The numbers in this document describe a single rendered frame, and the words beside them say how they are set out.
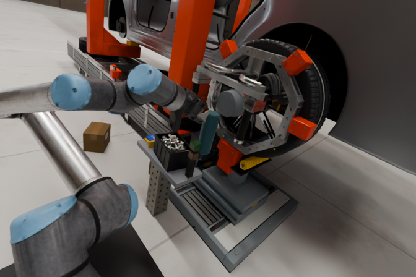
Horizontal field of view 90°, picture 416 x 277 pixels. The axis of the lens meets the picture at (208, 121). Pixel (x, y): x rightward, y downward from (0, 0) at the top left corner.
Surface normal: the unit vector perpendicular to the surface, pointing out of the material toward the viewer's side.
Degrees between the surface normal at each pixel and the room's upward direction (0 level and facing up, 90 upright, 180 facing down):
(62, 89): 74
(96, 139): 90
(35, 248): 53
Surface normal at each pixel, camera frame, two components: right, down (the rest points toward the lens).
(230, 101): -0.72, 0.13
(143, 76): -0.41, -0.32
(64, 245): 0.81, -0.30
